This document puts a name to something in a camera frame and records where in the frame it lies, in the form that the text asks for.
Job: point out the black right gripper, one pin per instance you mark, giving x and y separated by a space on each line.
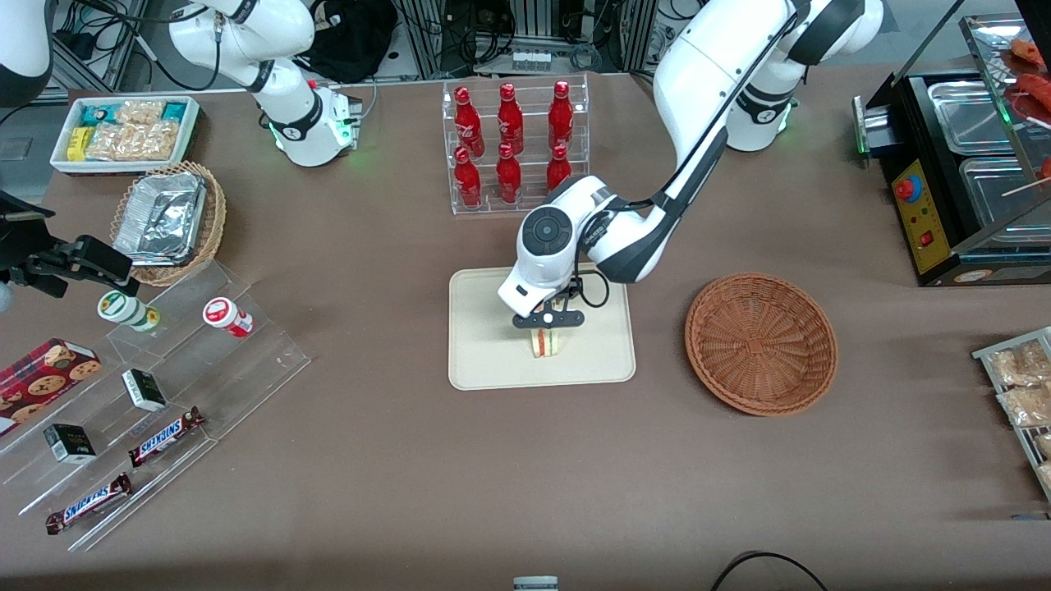
23 243

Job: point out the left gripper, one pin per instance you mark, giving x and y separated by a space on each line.
573 290

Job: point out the triangular sandwich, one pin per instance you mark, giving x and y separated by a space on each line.
548 343

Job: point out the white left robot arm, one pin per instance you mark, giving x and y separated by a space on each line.
706 74

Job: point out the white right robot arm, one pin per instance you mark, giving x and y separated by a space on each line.
287 90

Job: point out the beige rectangular tray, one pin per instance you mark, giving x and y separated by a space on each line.
484 345

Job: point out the aluminium foil tray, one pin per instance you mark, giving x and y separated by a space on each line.
160 217

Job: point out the light wicker basket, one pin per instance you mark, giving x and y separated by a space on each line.
215 222

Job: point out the brown wicker basket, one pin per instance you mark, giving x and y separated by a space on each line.
759 345

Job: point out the green lid cup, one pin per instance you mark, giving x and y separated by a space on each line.
123 309

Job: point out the white snack bin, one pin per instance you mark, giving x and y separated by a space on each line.
61 160

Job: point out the clear acrylic bottle rack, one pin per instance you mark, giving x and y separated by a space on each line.
534 205

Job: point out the yellow snack pack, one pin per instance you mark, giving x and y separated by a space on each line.
78 144

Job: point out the clear cracker bag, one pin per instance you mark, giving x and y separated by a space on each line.
131 141
139 112

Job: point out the red lid cup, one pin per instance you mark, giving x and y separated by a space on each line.
226 316

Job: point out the red cookie box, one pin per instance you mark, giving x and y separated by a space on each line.
41 377

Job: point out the small black box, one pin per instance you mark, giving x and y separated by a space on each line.
144 390
70 443

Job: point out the red cola bottle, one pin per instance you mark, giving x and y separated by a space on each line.
561 115
467 180
510 119
468 123
508 176
558 168

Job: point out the teal snack pack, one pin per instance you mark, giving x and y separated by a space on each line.
174 111
94 113

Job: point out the clear acrylic stepped stand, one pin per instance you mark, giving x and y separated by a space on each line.
238 369

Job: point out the Snickers bar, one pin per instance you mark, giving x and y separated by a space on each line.
89 504
164 437

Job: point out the white power strip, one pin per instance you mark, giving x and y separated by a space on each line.
531 60

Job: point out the black bag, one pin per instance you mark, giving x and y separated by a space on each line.
349 45

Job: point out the black food warmer machine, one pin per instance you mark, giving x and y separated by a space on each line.
924 230

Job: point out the steel warmer pan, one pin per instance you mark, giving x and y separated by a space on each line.
973 115
998 201

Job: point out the clear snack bag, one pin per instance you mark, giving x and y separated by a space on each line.
1026 405
1018 365
1044 445
1046 474

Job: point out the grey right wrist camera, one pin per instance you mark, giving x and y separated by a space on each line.
5 297

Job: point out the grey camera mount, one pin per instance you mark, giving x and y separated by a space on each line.
535 584

